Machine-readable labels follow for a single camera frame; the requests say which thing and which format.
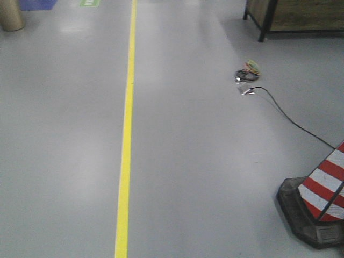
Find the floor socket with plug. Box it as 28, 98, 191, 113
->
234, 59, 261, 95

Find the green footprint floor sign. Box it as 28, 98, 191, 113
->
79, 0, 101, 8

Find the red white traffic cone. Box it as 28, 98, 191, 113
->
276, 144, 343, 249

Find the beige planter pot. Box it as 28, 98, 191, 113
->
1, 0, 25, 31

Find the black floor cable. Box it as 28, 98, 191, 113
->
251, 85, 336, 150

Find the wooden cabinet black frame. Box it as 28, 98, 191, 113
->
243, 0, 343, 42

